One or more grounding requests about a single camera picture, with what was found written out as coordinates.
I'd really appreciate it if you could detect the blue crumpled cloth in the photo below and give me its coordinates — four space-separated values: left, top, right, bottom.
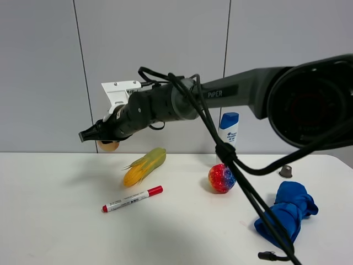
270 181 319 243

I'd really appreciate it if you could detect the toy corn cob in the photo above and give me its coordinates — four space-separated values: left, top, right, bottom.
123 147 167 187

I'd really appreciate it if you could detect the red white marker pen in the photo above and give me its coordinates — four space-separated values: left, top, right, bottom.
101 185 163 213

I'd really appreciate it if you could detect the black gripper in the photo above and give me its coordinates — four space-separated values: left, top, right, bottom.
78 89 173 145

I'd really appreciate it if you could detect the rainbow spiky ball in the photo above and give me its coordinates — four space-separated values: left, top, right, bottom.
208 163 236 194

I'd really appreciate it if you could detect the grey coffee capsule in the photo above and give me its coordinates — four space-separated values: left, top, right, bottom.
279 165 293 179

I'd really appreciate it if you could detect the beige egg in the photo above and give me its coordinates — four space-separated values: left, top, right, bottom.
97 141 119 152

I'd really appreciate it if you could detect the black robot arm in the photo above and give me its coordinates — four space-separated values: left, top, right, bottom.
79 54 352 150

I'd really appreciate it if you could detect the blue white shampoo bottle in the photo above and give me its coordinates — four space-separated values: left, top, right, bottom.
218 112 239 148

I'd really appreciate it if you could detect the black cable bundle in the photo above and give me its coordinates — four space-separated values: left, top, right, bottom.
137 66 353 265

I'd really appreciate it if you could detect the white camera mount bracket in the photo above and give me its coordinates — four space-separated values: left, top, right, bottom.
101 81 142 122

